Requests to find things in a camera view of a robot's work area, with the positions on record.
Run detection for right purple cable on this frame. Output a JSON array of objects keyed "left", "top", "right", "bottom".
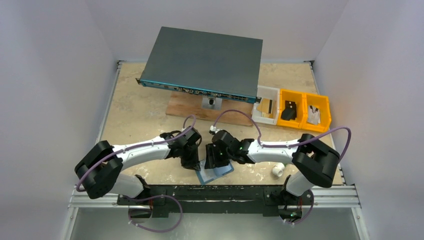
[{"left": 209, "top": 109, "right": 352, "bottom": 163}]

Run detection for yellow bin left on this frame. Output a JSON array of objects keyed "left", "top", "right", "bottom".
[{"left": 276, "top": 88, "right": 307, "bottom": 129}]

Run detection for blue card holder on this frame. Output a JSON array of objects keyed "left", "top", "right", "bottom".
[{"left": 194, "top": 160, "right": 235, "bottom": 186}]

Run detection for grey network switch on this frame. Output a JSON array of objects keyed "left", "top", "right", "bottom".
[{"left": 136, "top": 26, "right": 263, "bottom": 104}]

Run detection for amber item in tray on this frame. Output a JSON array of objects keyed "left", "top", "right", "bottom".
[{"left": 256, "top": 98, "right": 274, "bottom": 119}]

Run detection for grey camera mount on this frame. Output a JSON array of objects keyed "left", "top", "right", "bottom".
[{"left": 201, "top": 96, "right": 222, "bottom": 111}]

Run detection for white pvc pipe fitting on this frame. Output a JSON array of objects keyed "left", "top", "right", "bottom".
[{"left": 271, "top": 163, "right": 285, "bottom": 178}]

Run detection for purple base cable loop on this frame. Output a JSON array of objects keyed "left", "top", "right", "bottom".
[{"left": 127, "top": 194, "right": 184, "bottom": 233}]

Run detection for white tray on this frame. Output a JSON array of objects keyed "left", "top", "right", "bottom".
[{"left": 251, "top": 85, "right": 280, "bottom": 126}]

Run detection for yellow bin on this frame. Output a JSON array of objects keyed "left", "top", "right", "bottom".
[
  {"left": 302, "top": 93, "right": 332, "bottom": 133},
  {"left": 276, "top": 88, "right": 307, "bottom": 129}
]

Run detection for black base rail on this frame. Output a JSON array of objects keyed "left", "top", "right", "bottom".
[{"left": 117, "top": 184, "right": 313, "bottom": 219}]

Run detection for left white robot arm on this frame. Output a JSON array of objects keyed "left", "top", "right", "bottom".
[{"left": 74, "top": 126, "right": 203, "bottom": 205}]

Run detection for white diamond VIP card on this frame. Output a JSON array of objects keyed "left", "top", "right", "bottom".
[{"left": 307, "top": 105, "right": 321, "bottom": 125}]

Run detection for grey card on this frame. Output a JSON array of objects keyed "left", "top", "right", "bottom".
[{"left": 268, "top": 100, "right": 273, "bottom": 115}]

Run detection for clear plastic card sleeves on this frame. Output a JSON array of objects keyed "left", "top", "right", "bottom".
[{"left": 198, "top": 162, "right": 231, "bottom": 183}]

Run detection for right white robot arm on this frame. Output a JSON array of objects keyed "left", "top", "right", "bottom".
[{"left": 204, "top": 130, "right": 341, "bottom": 204}]

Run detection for black block in bin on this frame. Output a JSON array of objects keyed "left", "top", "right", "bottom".
[{"left": 284, "top": 100, "right": 297, "bottom": 111}]

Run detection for yellow bin right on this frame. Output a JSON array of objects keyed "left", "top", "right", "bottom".
[{"left": 302, "top": 93, "right": 332, "bottom": 133}]

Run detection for wooden board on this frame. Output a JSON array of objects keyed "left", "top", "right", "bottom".
[{"left": 165, "top": 92, "right": 254, "bottom": 122}]

